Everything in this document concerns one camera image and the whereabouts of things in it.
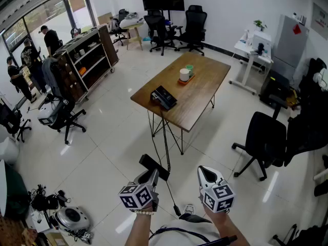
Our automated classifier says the white round helmet device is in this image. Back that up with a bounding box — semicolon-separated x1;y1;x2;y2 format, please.
54;206;91;232

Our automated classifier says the large black mesh chair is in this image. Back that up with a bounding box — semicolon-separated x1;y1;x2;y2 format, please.
283;57;328;168

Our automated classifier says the grey white device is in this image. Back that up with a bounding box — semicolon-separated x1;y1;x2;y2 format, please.
37;100;65;127

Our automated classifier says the grey cabinet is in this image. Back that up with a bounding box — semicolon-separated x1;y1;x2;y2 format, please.
271;14;310;83

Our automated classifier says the white desk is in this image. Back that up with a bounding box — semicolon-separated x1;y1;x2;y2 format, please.
228;33;274;96

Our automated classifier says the office chair with backpack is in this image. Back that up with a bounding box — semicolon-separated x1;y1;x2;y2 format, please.
108;8;130;47

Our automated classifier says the person's left forearm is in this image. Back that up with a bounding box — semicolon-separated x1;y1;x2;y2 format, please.
124;211;155;246

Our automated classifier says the black swivel chair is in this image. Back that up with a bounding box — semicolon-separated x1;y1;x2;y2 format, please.
0;101;33;144

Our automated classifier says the person's white shoe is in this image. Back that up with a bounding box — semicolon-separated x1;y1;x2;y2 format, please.
182;203;196;215

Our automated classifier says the dark green bin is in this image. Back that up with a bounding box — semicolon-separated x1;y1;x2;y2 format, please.
0;162;31;218

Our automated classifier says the tangle of black cables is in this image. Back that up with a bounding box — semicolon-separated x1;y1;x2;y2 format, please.
27;184;69;213

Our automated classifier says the cardboard box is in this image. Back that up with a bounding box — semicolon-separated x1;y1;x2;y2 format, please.
97;12;114;26

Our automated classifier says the wooden table with black legs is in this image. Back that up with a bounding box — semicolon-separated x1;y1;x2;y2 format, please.
130;51;232;156

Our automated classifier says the white cup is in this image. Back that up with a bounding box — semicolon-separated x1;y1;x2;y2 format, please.
179;68;191;83

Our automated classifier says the black mesh office chair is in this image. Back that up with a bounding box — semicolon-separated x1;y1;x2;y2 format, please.
142;10;178;56

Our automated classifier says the office chair with grey jacket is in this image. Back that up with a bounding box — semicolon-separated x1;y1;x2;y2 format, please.
37;57;87;146

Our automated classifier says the green potted plant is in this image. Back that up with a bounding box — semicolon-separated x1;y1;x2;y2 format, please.
253;19;268;33

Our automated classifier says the white box appliance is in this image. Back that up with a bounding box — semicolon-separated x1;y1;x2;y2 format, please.
252;30;273;52

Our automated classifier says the black floor cabinet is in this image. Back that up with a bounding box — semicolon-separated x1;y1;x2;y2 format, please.
259;70;292;110

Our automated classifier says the beaded bracelet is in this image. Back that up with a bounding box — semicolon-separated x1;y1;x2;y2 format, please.
130;209;155;216

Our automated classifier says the person's white shirt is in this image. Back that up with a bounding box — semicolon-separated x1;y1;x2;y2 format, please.
148;218;224;246

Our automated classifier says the round white table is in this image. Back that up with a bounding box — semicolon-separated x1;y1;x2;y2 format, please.
119;11;146;52

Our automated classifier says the black high-back office chair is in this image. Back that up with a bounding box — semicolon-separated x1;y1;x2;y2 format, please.
176;5;208;57

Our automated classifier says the person's right forearm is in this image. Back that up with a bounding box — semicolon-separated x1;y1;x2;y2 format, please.
203;209;251;246

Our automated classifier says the orange tray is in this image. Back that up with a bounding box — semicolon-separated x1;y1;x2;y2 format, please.
177;72;196;87

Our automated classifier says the black power cable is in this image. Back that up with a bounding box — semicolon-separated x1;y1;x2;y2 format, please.
146;108;181;217

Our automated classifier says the glass door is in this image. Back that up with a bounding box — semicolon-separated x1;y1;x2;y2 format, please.
63;0;97;33

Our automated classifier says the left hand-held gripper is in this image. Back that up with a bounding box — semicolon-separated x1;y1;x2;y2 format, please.
118;168;161;213

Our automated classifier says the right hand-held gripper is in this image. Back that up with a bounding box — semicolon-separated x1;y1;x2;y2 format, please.
197;165;236;214

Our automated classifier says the large window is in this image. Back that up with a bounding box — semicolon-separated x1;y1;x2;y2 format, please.
2;0;70;54

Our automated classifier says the wall poster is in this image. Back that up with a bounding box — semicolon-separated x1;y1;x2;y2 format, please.
310;2;328;41

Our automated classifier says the black padded office chair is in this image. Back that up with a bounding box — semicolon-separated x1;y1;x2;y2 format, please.
231;94;290;182

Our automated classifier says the black strap cable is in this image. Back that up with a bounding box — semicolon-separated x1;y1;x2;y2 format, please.
148;226;209;243

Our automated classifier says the black braided cable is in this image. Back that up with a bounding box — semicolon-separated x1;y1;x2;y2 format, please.
159;108;172;173

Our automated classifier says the wheeled shelf cart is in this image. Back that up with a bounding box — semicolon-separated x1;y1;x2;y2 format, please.
54;24;120;104

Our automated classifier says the black rectangular block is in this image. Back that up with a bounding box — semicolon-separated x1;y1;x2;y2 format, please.
139;153;171;182

